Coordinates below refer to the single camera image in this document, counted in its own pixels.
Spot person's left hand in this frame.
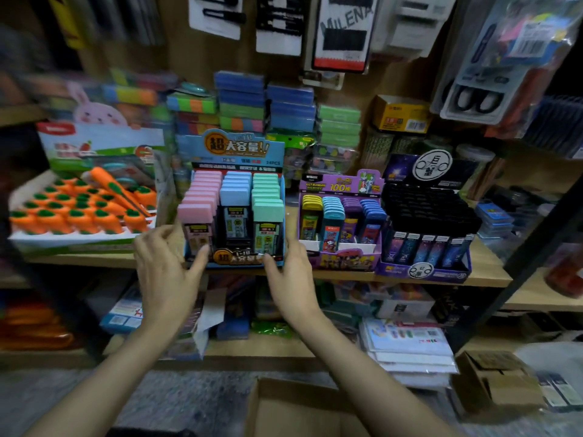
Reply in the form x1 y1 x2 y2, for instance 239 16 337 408
134 225 211 333

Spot person's right hand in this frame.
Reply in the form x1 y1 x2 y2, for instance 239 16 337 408
262 234 322 328

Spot purple display box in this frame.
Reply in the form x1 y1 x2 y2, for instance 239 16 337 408
299 168 386 272

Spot brown cardboard box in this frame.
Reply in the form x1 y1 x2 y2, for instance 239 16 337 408
244 378 370 437

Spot blue display box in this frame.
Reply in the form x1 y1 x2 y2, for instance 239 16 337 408
177 129 288 269

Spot black and white display box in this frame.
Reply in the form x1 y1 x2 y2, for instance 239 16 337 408
375 150 477 285

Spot wooden shelf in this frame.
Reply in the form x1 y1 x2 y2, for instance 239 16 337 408
0 0 583 370

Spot person's left forearm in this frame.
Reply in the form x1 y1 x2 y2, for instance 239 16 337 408
27 318 188 437

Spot person's right forearm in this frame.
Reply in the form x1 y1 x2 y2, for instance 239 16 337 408
296 309 461 437

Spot orange carrot pen display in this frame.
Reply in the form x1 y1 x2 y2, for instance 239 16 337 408
7 81 179 253

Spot heap of green teal packs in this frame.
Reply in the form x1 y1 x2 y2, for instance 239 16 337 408
314 282 366 333

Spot white printed carton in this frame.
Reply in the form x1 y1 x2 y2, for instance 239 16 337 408
375 288 437 319

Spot stack of white packets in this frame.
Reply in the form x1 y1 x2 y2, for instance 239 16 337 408
358 316 459 390

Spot orange folders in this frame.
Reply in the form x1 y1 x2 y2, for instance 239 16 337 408
0 300 78 351

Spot stack of green packets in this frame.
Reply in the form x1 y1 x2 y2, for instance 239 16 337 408
316 104 364 149

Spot stack of multicoloured packets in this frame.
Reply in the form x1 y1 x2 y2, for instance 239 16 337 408
27 68 220 133

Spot stack of blue packets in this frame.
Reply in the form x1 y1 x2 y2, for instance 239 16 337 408
214 70 317 135

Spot yellow carton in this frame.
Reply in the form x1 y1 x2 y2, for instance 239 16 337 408
369 93 431 135

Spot small open brown carton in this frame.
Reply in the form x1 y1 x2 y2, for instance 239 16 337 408
452 350 545 415

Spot black red hanging package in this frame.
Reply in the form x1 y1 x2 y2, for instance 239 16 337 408
312 0 379 73

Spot white card of black clips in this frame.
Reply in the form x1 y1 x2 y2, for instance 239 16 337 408
255 0 308 57
188 0 247 40

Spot red cylinder containers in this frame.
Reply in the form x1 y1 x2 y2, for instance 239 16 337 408
547 250 583 299

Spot hanging clear white package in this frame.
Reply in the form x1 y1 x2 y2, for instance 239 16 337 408
373 0 457 58

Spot hanging white blister package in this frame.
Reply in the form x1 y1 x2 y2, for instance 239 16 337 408
440 0 583 126

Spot row of dark blue refills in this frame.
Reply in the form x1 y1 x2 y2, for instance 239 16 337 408
523 95 583 160

